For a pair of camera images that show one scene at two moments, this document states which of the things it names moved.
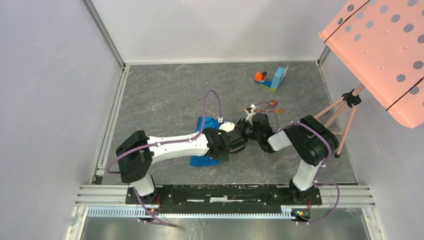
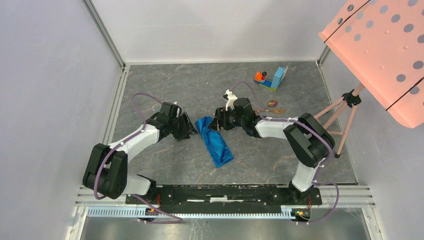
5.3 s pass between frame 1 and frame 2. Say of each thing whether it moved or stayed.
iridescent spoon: stayed
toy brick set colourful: stayed
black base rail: stayed
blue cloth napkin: moved
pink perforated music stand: stayed
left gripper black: moved
